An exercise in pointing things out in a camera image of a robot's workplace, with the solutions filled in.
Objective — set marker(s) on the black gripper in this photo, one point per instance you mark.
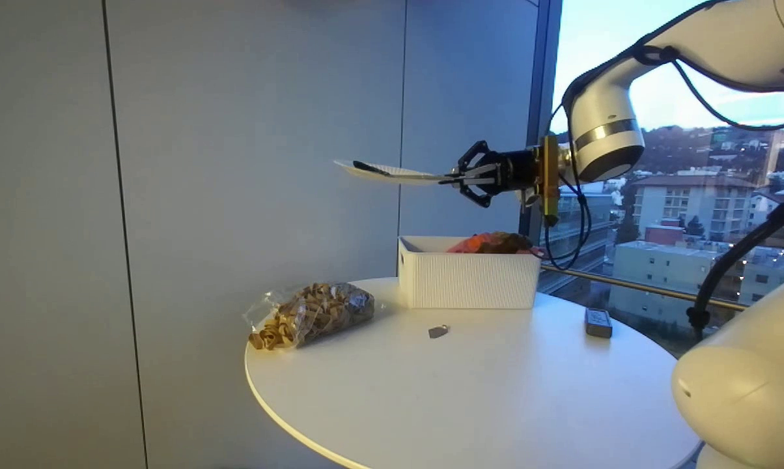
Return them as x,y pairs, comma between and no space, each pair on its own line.
519,171

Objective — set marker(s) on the white disposable plate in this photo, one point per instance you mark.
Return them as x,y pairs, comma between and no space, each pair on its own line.
406,177

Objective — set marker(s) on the black plastic fork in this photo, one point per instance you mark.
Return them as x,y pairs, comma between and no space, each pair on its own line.
367,167

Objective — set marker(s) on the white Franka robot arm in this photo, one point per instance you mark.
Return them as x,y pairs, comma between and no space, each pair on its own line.
608,114

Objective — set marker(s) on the white rectangular basket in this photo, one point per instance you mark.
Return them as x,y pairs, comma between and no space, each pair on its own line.
470,283

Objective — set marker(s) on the purple and red cloth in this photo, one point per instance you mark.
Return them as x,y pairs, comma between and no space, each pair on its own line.
489,243

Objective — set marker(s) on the small grey scrap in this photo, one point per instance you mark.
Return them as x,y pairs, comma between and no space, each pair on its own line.
439,332

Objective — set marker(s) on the metal window railing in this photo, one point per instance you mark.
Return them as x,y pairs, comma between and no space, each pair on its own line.
652,289

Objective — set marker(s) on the clear bag of nuts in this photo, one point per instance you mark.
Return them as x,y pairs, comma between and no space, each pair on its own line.
315,313

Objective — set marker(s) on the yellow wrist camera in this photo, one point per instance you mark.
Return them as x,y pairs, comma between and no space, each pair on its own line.
549,179

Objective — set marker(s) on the dark window frame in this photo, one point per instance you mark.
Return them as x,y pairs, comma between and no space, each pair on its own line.
542,70

